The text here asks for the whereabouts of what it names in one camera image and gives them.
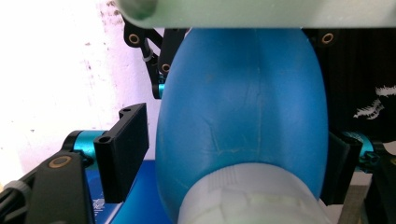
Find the dark cloth with white print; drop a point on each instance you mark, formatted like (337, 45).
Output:
(358, 68)

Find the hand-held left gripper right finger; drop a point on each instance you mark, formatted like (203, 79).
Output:
(341, 169)

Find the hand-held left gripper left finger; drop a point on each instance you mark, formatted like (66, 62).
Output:
(124, 155)

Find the blue bottle with white cap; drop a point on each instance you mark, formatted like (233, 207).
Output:
(243, 109)

